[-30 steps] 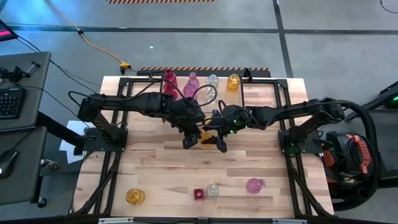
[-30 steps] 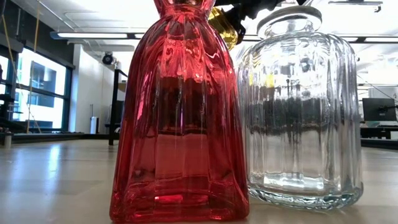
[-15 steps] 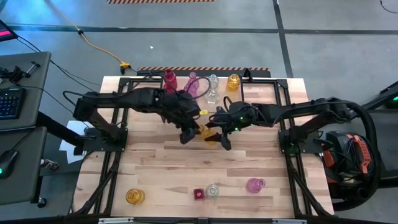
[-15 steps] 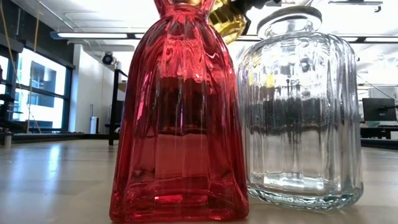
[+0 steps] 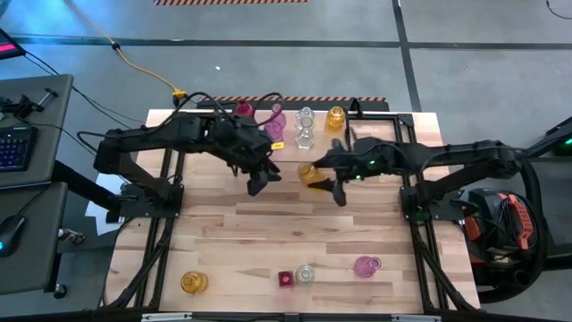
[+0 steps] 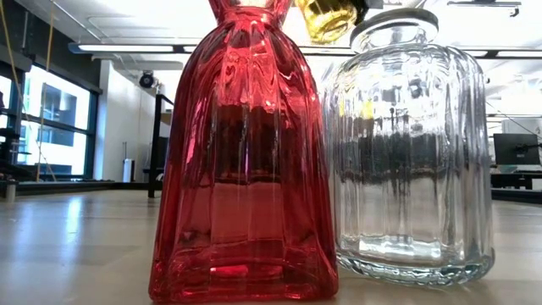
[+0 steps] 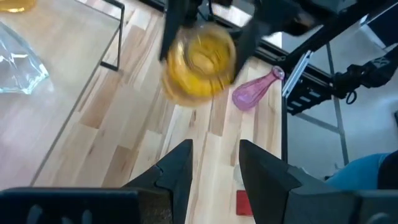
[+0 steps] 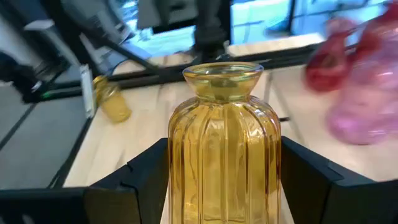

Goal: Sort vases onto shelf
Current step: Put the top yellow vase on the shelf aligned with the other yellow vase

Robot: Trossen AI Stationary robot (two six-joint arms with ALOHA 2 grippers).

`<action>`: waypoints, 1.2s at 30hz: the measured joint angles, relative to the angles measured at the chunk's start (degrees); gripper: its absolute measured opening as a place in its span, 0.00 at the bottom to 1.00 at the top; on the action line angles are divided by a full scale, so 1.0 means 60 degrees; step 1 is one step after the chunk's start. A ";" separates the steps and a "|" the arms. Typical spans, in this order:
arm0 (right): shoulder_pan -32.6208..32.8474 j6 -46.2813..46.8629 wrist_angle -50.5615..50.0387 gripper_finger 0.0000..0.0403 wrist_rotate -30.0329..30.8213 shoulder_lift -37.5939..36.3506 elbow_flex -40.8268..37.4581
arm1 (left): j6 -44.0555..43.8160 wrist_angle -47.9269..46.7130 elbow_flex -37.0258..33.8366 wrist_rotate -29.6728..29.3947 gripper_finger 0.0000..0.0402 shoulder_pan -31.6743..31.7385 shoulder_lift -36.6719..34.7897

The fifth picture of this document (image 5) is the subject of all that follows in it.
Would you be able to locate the pink twisted glass bottle vase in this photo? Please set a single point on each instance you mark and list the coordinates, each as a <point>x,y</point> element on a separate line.
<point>278,117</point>

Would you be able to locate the red flared square glass vase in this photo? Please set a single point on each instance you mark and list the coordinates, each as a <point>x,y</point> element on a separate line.
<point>286,279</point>

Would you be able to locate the dark red glass vase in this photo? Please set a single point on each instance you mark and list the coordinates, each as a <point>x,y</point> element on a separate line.
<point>244,108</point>

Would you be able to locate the small black monitor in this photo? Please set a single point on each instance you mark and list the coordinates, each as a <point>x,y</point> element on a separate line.
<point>9,44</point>

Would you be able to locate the clear ribbed glass jar vase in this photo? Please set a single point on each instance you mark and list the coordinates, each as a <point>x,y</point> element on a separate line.
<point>305,274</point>

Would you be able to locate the white paper sheet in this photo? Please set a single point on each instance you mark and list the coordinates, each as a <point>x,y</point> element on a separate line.
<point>100,210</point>

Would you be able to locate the black orange shop vacuum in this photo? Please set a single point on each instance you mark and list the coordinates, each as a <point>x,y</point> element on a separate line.
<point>520,221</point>

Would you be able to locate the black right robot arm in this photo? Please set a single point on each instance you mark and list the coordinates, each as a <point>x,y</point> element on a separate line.
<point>469,154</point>

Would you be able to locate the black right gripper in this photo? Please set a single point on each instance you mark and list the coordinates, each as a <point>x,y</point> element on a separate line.
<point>362,163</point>

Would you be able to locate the black keyboard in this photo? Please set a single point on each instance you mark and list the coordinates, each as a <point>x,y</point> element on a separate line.
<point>15,147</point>

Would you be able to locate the black table rig frame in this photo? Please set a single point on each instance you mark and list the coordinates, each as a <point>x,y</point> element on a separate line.
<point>246,317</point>

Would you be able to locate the grey desk top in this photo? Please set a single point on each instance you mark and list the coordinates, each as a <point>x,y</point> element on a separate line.
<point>36,259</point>
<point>53,134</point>

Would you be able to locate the black equipment stand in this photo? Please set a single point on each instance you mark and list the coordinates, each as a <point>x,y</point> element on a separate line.
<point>554,138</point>

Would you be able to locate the black caster wheel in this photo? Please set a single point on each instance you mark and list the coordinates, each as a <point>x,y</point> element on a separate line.
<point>60,291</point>

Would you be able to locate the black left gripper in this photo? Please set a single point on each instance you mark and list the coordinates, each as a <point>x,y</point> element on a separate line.
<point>250,149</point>

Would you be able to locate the silver metal bracket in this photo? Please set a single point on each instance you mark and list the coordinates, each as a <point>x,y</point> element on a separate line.
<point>415,318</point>
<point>167,318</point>

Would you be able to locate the black desk clamp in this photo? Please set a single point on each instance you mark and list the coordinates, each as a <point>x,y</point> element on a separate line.
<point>24,107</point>

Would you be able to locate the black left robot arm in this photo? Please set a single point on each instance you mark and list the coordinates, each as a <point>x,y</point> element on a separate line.
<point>187,132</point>

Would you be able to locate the yellow ribbed glass vase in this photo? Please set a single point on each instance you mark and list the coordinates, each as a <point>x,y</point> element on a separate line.
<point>310,175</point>

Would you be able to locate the black computer mouse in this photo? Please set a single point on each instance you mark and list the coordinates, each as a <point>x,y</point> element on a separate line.
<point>11,232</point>

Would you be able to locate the small dark bottle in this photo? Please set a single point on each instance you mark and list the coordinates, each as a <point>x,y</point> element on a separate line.
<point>71,236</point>

